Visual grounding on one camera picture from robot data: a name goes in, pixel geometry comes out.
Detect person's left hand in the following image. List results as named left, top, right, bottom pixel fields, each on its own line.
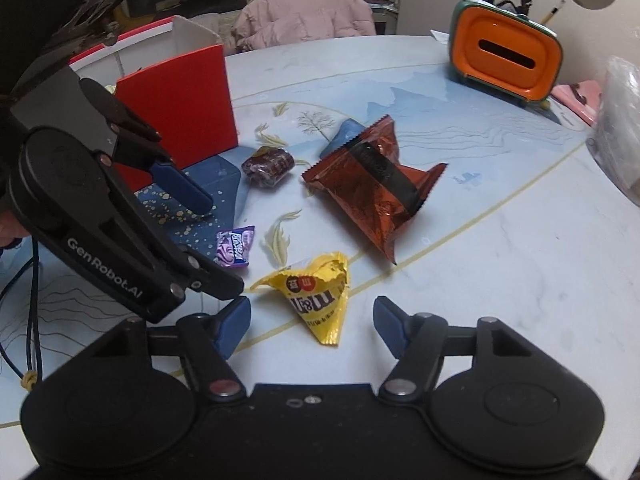
left=0, top=209, right=24, bottom=252

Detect purple candy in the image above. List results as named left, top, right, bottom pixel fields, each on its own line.
left=215, top=225, right=257, bottom=270

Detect pink book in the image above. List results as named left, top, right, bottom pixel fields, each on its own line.
left=550, top=81, right=604, bottom=127

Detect brown orange snack bag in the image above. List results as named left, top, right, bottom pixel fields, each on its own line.
left=301, top=115, right=450, bottom=267

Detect green orange desk organizer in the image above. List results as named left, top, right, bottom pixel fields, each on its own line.
left=448, top=0, right=565, bottom=106

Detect white cardboard box red edges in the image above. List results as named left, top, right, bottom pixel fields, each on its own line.
left=67, top=15, right=239, bottom=192

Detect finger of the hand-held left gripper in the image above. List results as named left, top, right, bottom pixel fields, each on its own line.
left=106, top=209, right=246, bottom=307
left=79, top=77, right=214, bottom=214

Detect clear plastic bag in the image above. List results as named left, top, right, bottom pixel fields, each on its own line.
left=587, top=55, right=640, bottom=207

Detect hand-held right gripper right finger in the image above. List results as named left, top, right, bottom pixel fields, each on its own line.
left=373, top=296, right=551, bottom=403

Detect dark cable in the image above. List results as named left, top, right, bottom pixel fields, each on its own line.
left=0, top=236, right=46, bottom=392

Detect yellow snack packet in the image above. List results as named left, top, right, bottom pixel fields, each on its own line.
left=249, top=252, right=350, bottom=347

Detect dark red candy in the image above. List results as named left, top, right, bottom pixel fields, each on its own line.
left=241, top=145, right=295, bottom=189

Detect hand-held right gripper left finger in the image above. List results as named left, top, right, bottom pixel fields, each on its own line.
left=75, top=295, right=252, bottom=403

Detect pink padded jacket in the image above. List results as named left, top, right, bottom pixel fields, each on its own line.
left=232, top=0, right=376, bottom=54

